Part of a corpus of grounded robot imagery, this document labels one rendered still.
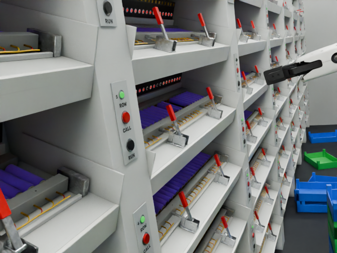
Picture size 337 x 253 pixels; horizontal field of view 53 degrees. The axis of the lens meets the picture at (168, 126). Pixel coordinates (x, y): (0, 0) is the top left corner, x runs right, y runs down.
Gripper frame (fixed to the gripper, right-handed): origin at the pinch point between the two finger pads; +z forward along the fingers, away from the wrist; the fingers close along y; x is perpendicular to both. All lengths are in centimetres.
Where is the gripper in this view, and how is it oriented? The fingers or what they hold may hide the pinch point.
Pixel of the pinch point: (274, 75)
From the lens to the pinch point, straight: 78.2
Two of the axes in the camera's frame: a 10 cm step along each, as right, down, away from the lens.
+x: -3.2, -9.4, -1.1
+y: 4.1, -2.5, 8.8
